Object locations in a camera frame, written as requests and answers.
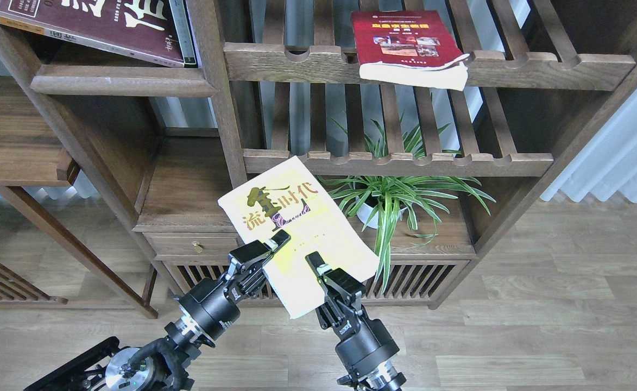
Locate red book white pages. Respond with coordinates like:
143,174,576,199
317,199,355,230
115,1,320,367
351,10,469,91

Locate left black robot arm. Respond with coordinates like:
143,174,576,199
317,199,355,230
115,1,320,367
28,230,290,390

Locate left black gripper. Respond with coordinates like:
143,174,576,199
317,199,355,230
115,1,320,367
174,229,291,345

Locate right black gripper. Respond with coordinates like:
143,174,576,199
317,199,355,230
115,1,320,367
305,251,400,386

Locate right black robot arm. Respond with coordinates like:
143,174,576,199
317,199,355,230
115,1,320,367
306,251,407,390

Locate white curtain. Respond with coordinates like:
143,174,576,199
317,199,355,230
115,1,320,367
541,89,637,203

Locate dark maroon book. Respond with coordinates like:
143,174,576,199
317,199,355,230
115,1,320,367
0,1,185,67

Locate wooden side table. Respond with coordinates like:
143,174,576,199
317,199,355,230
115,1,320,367
0,76,157,319

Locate yellow green book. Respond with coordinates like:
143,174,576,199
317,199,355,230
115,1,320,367
217,157,380,319

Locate green spider plant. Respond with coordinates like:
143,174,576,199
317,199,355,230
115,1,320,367
318,114,497,294

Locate dark wooden bookshelf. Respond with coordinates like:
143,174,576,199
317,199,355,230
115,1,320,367
0,1,637,309

